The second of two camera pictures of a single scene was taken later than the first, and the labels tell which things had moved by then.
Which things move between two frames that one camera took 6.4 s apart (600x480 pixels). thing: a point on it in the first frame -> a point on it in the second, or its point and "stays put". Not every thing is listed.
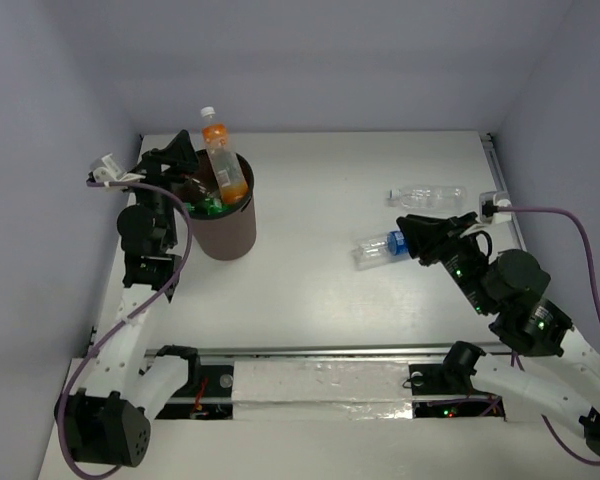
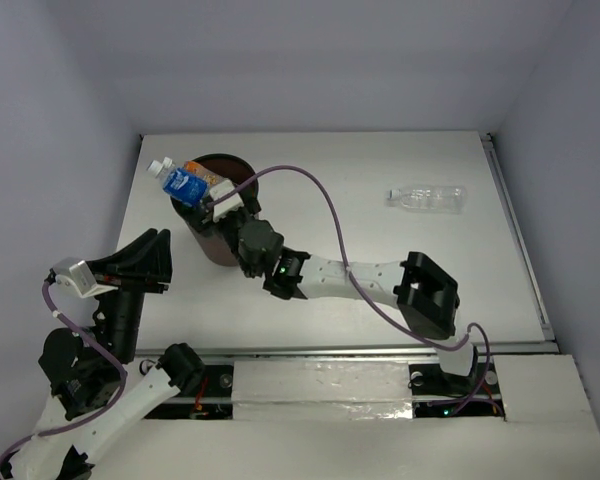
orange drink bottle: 216,137 -> 203,173
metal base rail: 386,382 stays put
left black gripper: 156,163 -> 137,284
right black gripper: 430,236 -> 206,224
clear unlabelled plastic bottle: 431,199 stays put
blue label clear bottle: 381,251 -> 181,184
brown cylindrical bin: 231,234 stays put
